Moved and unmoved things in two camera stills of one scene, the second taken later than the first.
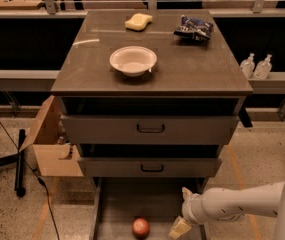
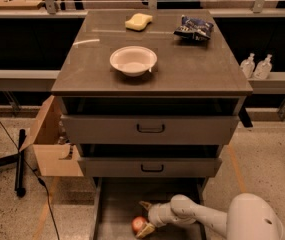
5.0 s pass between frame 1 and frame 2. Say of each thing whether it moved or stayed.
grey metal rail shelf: stayed
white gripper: moved
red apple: stayed
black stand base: stayed
